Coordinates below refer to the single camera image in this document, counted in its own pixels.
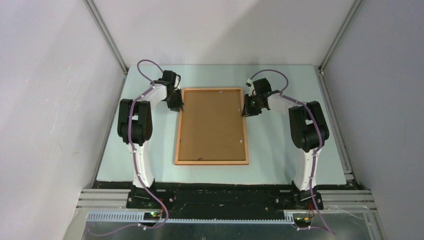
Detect brown backing board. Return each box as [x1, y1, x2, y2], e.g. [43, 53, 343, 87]
[178, 89, 246, 162]

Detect wooden picture frame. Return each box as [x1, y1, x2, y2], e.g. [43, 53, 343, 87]
[174, 87, 250, 166]

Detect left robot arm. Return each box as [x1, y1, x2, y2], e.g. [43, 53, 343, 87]
[117, 70, 184, 189]

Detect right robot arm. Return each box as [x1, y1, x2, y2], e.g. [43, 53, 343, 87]
[241, 78, 330, 209]

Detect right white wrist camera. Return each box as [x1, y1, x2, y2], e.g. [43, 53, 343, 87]
[246, 78, 257, 97]

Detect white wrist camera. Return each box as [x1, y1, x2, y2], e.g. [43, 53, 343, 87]
[174, 74, 181, 89]
[246, 78, 257, 97]

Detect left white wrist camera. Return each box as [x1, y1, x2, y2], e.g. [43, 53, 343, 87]
[174, 74, 181, 89]

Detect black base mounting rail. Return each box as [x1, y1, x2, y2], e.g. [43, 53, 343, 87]
[92, 180, 329, 221]

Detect grey cable duct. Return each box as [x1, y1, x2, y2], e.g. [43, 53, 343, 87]
[86, 211, 297, 225]

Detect left aluminium corner post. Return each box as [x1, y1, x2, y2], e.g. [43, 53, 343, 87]
[83, 0, 129, 75]

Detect aluminium corner post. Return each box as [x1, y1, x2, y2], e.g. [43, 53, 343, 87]
[319, 0, 364, 72]
[83, 0, 129, 75]

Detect right aluminium corner post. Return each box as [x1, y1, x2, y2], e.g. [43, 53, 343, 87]
[319, 0, 364, 72]

